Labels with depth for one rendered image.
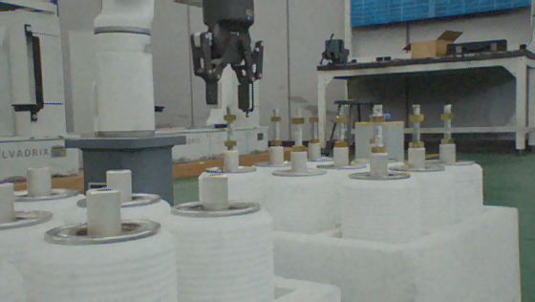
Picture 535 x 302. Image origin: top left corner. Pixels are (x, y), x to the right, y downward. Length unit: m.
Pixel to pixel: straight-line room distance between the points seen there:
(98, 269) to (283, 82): 6.12
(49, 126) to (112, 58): 2.00
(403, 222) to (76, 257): 0.45
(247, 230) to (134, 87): 0.62
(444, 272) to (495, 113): 5.08
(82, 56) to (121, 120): 2.47
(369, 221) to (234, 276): 0.30
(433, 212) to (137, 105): 0.51
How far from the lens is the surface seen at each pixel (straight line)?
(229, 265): 0.51
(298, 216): 0.83
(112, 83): 1.09
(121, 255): 0.42
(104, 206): 0.45
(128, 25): 1.10
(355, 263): 0.76
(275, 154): 1.02
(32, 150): 2.94
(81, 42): 3.56
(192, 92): 7.08
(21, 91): 3.06
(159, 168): 1.10
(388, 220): 0.77
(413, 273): 0.73
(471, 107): 5.89
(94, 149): 1.09
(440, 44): 5.53
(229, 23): 0.93
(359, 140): 1.24
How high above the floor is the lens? 0.33
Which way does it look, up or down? 3 degrees down
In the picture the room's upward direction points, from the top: 1 degrees counter-clockwise
